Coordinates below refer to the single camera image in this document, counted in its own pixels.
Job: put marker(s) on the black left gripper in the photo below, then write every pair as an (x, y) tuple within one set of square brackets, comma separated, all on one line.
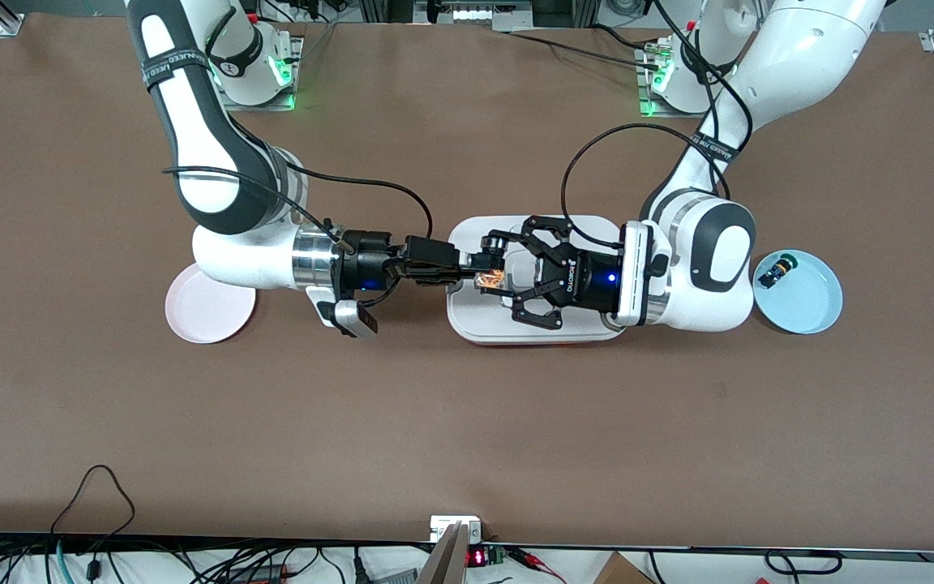
[(590, 281)]

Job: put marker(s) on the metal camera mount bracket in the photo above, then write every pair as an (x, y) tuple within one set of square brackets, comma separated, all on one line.
[(455, 551)]

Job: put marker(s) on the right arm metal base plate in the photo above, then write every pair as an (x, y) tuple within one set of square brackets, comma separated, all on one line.
[(284, 97)]

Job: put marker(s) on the pink round plate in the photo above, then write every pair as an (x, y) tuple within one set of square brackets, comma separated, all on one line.
[(207, 316)]

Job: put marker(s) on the brown cardboard box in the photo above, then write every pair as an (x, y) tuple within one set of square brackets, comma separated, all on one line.
[(621, 570)]

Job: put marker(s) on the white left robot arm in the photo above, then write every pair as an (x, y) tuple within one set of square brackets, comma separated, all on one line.
[(718, 259)]

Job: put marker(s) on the red clip leads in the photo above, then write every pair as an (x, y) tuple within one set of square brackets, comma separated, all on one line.
[(536, 561)]

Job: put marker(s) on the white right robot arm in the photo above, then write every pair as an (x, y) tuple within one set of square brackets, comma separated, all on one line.
[(207, 186)]

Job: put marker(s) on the light blue round plate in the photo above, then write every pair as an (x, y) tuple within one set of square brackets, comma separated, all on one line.
[(807, 304)]

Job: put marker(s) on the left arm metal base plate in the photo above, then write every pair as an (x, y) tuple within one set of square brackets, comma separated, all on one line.
[(653, 105)]

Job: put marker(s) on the red digit display module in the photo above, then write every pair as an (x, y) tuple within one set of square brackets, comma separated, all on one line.
[(483, 557)]

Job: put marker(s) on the orange black switch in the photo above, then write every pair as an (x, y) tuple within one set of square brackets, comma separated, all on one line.
[(490, 281)]

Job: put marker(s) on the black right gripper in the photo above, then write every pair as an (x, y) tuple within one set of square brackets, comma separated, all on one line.
[(369, 265)]

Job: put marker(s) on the blue green switch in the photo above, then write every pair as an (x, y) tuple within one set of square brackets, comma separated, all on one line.
[(775, 269)]

